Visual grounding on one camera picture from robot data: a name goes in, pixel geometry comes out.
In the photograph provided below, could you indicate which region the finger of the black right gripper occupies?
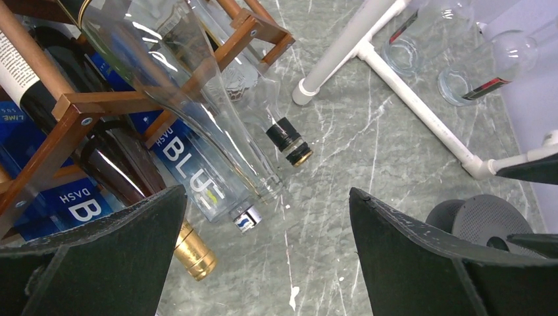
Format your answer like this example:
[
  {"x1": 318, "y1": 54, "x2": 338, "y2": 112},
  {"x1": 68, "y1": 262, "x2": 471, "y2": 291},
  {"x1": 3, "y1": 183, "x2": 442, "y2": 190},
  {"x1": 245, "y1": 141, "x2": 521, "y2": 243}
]
[
  {"x1": 506, "y1": 234, "x2": 557, "y2": 260},
  {"x1": 494, "y1": 151, "x2": 557, "y2": 185}
]

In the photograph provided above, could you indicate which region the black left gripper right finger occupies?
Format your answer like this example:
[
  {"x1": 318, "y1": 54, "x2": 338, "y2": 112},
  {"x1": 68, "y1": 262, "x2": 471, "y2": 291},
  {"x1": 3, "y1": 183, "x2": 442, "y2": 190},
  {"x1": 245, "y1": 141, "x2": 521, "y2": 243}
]
[{"x1": 349, "y1": 188, "x2": 557, "y2": 315}]

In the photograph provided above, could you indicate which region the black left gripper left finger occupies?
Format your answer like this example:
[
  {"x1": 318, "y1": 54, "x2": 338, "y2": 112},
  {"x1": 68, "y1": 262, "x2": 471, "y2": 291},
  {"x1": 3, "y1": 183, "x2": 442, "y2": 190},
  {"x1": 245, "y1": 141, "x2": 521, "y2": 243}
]
[{"x1": 1, "y1": 186, "x2": 187, "y2": 315}]

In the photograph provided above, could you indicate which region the clear bottle red black label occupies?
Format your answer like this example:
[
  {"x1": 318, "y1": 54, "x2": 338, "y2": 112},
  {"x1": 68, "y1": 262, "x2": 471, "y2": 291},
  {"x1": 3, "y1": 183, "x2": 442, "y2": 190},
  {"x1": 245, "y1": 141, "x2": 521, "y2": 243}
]
[{"x1": 381, "y1": 0, "x2": 474, "y2": 76}]

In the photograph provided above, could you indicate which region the tall clear bottle black label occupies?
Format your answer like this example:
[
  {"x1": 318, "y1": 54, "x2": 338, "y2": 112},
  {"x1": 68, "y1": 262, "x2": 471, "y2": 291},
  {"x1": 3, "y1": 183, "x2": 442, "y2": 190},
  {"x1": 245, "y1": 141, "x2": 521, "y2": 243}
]
[{"x1": 59, "y1": 1, "x2": 283, "y2": 203}]

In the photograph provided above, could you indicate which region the dark wine bottle gold cap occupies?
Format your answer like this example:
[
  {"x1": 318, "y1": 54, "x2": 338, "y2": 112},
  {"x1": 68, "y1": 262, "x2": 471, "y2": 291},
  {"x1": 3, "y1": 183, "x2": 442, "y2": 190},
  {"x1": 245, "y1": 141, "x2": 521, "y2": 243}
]
[{"x1": 0, "y1": 26, "x2": 219, "y2": 282}]

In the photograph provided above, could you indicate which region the blue label clear bottle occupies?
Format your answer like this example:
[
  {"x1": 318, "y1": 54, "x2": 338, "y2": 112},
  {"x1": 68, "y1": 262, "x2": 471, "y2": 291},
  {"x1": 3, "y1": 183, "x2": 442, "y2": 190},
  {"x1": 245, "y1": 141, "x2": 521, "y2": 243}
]
[{"x1": 89, "y1": 52, "x2": 263, "y2": 234}]

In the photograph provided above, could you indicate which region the brown wooden wine rack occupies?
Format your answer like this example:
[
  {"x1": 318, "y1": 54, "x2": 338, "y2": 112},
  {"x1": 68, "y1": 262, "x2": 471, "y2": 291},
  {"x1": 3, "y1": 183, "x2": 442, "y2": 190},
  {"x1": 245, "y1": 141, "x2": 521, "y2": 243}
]
[{"x1": 0, "y1": 0, "x2": 296, "y2": 228}]

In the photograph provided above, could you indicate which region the clear bottle black cap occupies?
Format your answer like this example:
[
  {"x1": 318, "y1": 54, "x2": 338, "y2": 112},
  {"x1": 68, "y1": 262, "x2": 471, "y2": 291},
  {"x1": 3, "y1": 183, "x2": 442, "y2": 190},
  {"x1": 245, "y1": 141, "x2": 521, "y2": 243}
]
[{"x1": 190, "y1": 1, "x2": 313, "y2": 167}]

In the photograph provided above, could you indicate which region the black round perforated speaker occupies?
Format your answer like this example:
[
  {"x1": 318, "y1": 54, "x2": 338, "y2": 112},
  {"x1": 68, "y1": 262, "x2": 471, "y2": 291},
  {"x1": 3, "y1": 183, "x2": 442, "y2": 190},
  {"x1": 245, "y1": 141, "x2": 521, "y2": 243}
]
[{"x1": 425, "y1": 194, "x2": 542, "y2": 258}]

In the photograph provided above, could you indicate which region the clear bottle by right wall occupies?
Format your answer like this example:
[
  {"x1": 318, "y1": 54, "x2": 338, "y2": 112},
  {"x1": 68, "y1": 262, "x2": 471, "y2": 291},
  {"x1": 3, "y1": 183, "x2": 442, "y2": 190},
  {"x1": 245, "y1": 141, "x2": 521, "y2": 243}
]
[{"x1": 437, "y1": 18, "x2": 557, "y2": 107}]

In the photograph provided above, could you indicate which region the white PVC pipe frame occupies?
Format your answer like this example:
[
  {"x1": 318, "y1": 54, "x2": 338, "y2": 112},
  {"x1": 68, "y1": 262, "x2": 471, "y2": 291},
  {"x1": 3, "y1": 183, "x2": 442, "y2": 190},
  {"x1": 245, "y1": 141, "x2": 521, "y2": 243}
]
[{"x1": 292, "y1": 1, "x2": 557, "y2": 180}]

